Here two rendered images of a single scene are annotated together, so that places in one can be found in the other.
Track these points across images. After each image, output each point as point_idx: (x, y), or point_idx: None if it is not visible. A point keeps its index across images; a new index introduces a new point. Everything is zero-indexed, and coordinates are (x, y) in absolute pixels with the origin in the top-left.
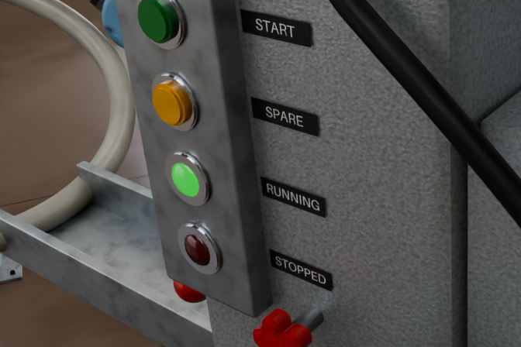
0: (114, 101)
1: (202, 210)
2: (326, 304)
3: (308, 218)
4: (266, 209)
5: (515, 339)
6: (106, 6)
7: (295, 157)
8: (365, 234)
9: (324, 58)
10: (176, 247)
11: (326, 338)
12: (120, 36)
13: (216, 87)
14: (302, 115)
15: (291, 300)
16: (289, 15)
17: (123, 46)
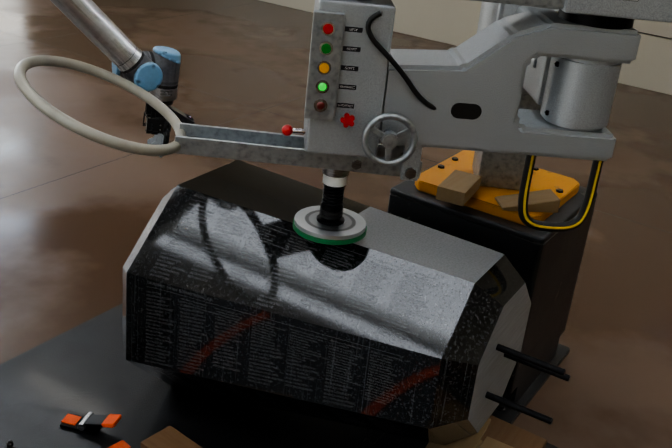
0: (162, 106)
1: (324, 94)
2: (351, 112)
3: (350, 91)
4: (338, 92)
5: (394, 107)
6: (139, 71)
7: (350, 77)
8: (365, 91)
9: (362, 54)
10: (311, 107)
11: None
12: (142, 84)
13: (338, 62)
14: (354, 67)
15: (340, 115)
16: (355, 46)
17: (143, 88)
